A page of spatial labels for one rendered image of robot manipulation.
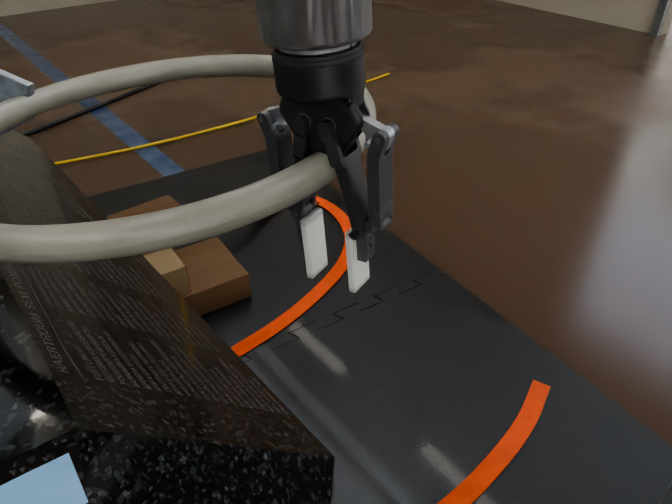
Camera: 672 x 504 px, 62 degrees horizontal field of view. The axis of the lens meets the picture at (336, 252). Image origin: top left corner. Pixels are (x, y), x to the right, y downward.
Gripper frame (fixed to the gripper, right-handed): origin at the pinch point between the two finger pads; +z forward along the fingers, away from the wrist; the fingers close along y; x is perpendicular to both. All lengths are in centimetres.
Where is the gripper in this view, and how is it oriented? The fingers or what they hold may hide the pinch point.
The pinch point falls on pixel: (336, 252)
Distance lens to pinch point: 56.4
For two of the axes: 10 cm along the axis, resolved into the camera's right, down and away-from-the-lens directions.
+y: -8.4, -2.5, 4.8
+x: -5.4, 5.1, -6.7
